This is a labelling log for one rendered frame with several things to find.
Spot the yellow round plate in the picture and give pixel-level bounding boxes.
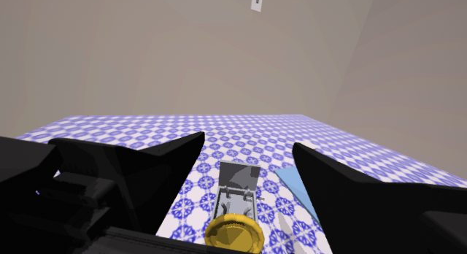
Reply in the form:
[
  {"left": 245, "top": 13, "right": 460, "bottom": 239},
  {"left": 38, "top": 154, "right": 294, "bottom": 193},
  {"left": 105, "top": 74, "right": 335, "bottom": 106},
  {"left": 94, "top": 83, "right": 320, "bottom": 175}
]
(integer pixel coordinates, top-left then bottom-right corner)
[{"left": 204, "top": 214, "right": 265, "bottom": 253}]

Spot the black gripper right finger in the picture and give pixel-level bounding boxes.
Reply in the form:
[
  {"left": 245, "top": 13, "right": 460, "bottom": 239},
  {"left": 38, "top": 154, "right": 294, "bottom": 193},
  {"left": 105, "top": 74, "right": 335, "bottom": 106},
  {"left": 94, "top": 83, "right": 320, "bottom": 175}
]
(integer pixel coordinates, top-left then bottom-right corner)
[{"left": 292, "top": 142, "right": 467, "bottom": 254}]

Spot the light blue flat rectangular mat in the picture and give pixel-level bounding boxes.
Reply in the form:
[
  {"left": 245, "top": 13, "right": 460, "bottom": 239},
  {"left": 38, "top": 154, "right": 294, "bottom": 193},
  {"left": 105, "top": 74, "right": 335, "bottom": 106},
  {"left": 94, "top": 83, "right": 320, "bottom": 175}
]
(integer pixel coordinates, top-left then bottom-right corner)
[{"left": 274, "top": 166, "right": 322, "bottom": 228}]

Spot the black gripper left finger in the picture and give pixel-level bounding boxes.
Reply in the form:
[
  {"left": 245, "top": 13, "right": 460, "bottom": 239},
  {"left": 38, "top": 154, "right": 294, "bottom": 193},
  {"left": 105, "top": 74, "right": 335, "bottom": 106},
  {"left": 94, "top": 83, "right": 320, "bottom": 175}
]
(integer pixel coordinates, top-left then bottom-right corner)
[{"left": 48, "top": 131, "right": 205, "bottom": 236}]

